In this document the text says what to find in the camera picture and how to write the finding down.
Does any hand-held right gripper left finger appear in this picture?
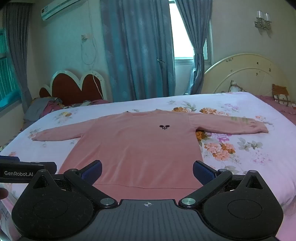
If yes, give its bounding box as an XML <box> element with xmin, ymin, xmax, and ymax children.
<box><xmin>27</xmin><ymin>160</ymin><xmax>117</xmax><ymax>209</ymax></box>

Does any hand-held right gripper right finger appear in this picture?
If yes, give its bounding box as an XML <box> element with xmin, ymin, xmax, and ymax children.
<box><xmin>178</xmin><ymin>160</ymin><xmax>270</xmax><ymax>209</ymax></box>

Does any pink sweater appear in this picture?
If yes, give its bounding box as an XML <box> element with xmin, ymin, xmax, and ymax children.
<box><xmin>31</xmin><ymin>108</ymin><xmax>269</xmax><ymax>202</ymax></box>

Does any pile of clothes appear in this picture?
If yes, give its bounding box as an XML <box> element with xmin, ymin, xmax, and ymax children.
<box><xmin>23</xmin><ymin>96</ymin><xmax>111</xmax><ymax>124</ymax></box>

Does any floral bed sheet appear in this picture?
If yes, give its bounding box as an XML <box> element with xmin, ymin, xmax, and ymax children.
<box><xmin>0</xmin><ymin>91</ymin><xmax>296</xmax><ymax>241</ymax></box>

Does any green tinted window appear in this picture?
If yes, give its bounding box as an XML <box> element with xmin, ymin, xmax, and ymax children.
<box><xmin>0</xmin><ymin>28</ymin><xmax>22</xmax><ymax>107</ymax></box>

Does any red white-framed headboard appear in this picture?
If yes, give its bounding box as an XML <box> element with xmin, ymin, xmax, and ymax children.
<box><xmin>39</xmin><ymin>69</ymin><xmax>108</xmax><ymax>106</ymax></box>

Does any maroon bedding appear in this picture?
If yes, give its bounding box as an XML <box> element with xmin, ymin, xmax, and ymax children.
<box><xmin>255</xmin><ymin>94</ymin><xmax>296</xmax><ymax>124</ymax></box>

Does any grey curtain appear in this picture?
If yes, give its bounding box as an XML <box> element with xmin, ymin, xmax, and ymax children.
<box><xmin>2</xmin><ymin>2</ymin><xmax>33</xmax><ymax>114</ymax></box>

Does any cream headboard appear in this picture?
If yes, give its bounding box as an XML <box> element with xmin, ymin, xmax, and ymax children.
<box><xmin>203</xmin><ymin>53</ymin><xmax>293</xmax><ymax>94</ymax></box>

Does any orange patterned pillow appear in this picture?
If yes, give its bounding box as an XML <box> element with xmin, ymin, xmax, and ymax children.
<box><xmin>272</xmin><ymin>83</ymin><xmax>296</xmax><ymax>110</ymax></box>

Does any wide blue curtain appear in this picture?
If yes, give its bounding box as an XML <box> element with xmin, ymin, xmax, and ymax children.
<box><xmin>100</xmin><ymin>0</ymin><xmax>175</xmax><ymax>101</ymax></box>

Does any tied blue curtain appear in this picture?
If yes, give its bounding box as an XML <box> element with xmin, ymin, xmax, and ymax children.
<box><xmin>176</xmin><ymin>0</ymin><xmax>213</xmax><ymax>95</ymax></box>

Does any bright window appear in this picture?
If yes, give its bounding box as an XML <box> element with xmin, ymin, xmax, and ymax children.
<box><xmin>169</xmin><ymin>0</ymin><xmax>212</xmax><ymax>67</ymax></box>

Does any white air conditioner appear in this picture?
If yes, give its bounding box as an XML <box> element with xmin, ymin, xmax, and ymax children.
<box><xmin>40</xmin><ymin>0</ymin><xmax>82</xmax><ymax>22</ymax></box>

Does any white cable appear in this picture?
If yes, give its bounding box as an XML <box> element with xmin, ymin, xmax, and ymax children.
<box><xmin>80</xmin><ymin>37</ymin><xmax>103</xmax><ymax>100</ymax></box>

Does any glass wall lamp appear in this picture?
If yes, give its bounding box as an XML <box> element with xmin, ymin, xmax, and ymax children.
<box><xmin>254</xmin><ymin>10</ymin><xmax>273</xmax><ymax>31</ymax></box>

